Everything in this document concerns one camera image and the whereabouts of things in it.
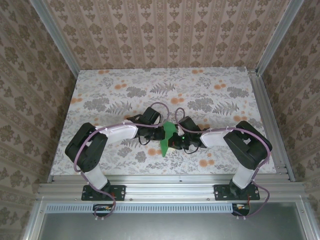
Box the floral patterned table cover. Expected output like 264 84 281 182
49 66 278 176

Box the black connector with wires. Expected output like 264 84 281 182
231 203 251 217
92 203 114 218

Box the aluminium mounting rail beam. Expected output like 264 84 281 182
37 174 305 202

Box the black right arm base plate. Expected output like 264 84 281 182
214 183 261 201

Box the aluminium frame post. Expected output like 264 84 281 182
256 0 305 76
29 0 81 78

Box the green square paper sheet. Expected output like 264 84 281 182
159 121 176 157

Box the aluminium side rail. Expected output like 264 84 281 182
247 69 296 183

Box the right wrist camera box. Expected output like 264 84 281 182
175 117 200 136

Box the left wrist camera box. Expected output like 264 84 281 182
142 106 166 128

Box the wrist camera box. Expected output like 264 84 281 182
175 117 200 136
142 106 166 128

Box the grey slotted cable duct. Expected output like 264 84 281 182
46 202 251 214

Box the grey metal sheet panel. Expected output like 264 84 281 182
37 212 308 240

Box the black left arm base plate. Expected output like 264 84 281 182
81 184 126 202

